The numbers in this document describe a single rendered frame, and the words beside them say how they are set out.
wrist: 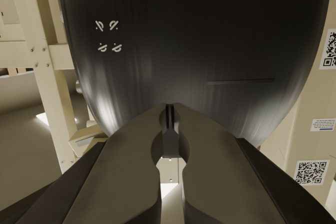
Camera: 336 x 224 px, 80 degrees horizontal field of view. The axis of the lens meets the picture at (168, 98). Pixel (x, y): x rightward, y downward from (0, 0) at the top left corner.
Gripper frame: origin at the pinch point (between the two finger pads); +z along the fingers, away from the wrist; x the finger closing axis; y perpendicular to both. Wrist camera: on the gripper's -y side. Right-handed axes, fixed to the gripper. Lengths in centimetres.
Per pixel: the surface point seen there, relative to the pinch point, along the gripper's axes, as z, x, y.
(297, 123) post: 25.3, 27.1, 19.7
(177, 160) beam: 48, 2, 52
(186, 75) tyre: 8.2, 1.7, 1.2
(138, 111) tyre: 8.6, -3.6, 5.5
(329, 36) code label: 27.4, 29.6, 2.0
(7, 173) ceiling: 253, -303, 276
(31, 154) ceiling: 309, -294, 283
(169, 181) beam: 47, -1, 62
